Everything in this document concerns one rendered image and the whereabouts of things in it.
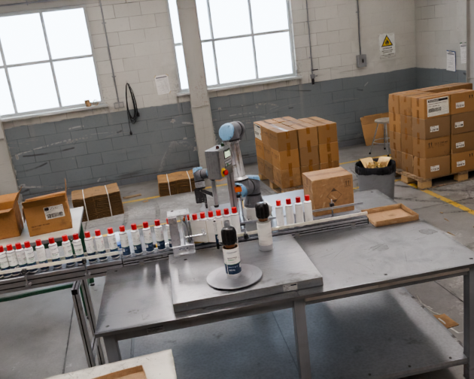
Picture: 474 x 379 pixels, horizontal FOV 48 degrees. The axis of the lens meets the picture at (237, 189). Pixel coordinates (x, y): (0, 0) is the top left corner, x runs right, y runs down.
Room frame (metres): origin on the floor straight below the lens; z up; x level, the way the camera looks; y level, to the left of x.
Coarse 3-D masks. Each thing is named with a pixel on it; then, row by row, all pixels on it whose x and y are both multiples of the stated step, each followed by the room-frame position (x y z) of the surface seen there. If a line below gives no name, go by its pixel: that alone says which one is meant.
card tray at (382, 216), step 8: (376, 208) 3.55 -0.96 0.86; (384, 208) 3.56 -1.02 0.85; (392, 208) 3.57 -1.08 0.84; (400, 208) 3.56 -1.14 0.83; (408, 208) 3.46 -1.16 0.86; (368, 216) 3.50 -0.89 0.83; (376, 216) 3.48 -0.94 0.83; (384, 216) 3.46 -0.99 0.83; (392, 216) 3.44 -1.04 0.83; (400, 216) 3.42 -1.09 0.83; (408, 216) 3.31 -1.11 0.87; (416, 216) 3.32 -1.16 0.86; (376, 224) 3.28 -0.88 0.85; (384, 224) 3.29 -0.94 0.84
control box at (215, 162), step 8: (208, 152) 3.32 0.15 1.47; (216, 152) 3.29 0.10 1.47; (208, 160) 3.32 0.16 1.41; (216, 160) 3.30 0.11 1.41; (224, 160) 3.35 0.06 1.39; (208, 168) 3.33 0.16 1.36; (216, 168) 3.30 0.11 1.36; (224, 168) 3.33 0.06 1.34; (208, 176) 3.33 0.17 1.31; (216, 176) 3.30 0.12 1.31; (224, 176) 3.32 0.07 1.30
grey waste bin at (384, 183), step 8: (360, 176) 5.58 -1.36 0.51; (368, 176) 5.49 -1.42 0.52; (376, 176) 5.45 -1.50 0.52; (384, 176) 5.45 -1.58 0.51; (392, 176) 5.50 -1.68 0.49; (360, 184) 5.60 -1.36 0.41; (368, 184) 5.51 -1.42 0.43; (376, 184) 5.46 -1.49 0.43; (384, 184) 5.46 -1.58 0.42; (392, 184) 5.51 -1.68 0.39; (384, 192) 5.47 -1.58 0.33; (392, 192) 5.52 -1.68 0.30
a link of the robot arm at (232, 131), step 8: (224, 128) 3.70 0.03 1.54; (232, 128) 3.69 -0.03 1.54; (240, 128) 3.76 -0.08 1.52; (224, 136) 3.69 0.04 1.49; (232, 136) 3.68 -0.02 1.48; (232, 144) 3.69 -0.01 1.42; (232, 152) 3.69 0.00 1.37; (240, 152) 3.71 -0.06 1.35; (232, 160) 3.69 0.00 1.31; (240, 160) 3.69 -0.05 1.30; (232, 168) 3.69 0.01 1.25; (240, 168) 3.67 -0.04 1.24; (240, 176) 3.66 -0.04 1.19; (240, 184) 3.63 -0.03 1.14; (248, 184) 3.67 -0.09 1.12; (248, 192) 3.66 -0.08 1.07
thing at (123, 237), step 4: (120, 228) 3.20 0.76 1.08; (124, 228) 3.22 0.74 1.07; (120, 232) 3.20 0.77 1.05; (124, 232) 3.20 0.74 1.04; (120, 236) 3.20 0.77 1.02; (124, 236) 3.20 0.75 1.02; (120, 240) 3.20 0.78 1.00; (124, 240) 3.19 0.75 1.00; (128, 240) 3.22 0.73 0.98; (124, 244) 3.19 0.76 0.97; (128, 244) 3.21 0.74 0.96; (124, 248) 3.19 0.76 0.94; (128, 248) 3.20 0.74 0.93; (124, 252) 3.19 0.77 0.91; (128, 252) 3.20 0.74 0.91; (124, 256) 3.20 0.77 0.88
